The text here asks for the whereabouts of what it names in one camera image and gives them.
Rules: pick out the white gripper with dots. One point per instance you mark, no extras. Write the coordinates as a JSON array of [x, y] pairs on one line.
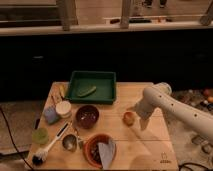
[[144, 109]]

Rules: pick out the orange apple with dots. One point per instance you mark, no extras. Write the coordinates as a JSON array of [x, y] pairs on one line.
[[128, 118]]

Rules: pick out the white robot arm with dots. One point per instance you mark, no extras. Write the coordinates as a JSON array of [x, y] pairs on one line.
[[159, 96]]

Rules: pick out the purple bowl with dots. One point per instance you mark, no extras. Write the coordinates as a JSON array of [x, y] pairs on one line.
[[87, 116]]

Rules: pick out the orange terracotta bowl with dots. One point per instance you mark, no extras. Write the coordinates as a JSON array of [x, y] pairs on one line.
[[90, 149]]

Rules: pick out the grey folded cloth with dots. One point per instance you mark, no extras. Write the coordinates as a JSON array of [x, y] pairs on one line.
[[106, 153]]

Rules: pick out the green cucumber piece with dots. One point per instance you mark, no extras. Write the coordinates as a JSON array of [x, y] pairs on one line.
[[87, 91]]

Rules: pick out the green plastic tray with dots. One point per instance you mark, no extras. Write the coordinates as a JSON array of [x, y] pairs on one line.
[[104, 81]]

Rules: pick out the metal spoon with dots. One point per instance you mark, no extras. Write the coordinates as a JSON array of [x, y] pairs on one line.
[[79, 139]]

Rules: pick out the small metal cup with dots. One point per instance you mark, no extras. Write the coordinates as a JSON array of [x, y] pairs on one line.
[[69, 142]]

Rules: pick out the white round container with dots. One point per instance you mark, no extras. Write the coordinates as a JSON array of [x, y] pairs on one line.
[[63, 109]]

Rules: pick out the yellow banana piece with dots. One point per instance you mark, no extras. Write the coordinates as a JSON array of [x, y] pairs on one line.
[[62, 91]]

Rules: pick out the green cup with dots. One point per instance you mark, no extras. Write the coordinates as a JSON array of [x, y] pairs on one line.
[[40, 136]]

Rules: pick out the white dish brush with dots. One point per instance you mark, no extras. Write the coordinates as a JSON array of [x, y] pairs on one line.
[[41, 154]]

